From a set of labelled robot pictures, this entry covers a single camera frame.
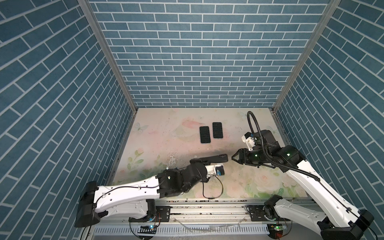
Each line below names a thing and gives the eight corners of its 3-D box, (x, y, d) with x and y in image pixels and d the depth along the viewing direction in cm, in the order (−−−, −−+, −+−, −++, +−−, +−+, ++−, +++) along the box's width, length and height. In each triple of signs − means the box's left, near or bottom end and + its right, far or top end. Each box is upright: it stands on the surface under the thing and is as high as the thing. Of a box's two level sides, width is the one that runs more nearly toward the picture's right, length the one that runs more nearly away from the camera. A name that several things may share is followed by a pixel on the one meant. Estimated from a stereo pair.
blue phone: (213, 138, 106) (213, 136, 104) (212, 124, 114) (212, 122, 112) (222, 138, 106) (223, 136, 104) (221, 124, 114) (221, 122, 112)
